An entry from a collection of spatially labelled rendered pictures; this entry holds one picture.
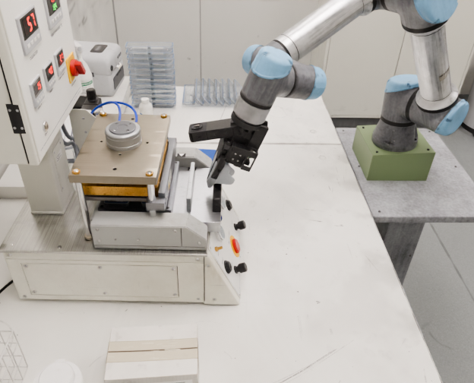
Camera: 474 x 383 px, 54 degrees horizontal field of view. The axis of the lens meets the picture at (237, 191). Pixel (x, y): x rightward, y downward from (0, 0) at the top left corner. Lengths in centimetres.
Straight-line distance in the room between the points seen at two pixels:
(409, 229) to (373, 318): 73
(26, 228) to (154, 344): 41
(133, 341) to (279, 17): 286
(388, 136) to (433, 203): 26
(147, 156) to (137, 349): 40
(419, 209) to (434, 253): 105
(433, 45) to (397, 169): 49
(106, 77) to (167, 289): 109
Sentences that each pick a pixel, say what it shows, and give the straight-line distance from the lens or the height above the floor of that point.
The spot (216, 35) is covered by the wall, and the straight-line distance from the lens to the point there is 355.
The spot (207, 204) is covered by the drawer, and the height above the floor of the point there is 97.
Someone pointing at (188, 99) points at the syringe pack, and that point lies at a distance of 205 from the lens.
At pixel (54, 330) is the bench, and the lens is 120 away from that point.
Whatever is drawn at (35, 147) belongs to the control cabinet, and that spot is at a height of 119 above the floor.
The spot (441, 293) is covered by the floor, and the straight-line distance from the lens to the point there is 244.
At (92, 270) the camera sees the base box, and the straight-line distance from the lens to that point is 114.
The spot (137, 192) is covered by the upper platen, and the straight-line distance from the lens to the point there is 104.
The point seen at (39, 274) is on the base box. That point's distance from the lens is 119.
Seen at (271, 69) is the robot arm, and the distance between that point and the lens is 95.
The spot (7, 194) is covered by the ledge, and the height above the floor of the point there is 76.
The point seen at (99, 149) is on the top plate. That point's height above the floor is 111.
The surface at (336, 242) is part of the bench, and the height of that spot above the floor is 75.
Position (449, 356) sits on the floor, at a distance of 222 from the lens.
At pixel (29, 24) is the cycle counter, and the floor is 139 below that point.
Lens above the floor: 167
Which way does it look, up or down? 37 degrees down
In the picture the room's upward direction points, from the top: 3 degrees clockwise
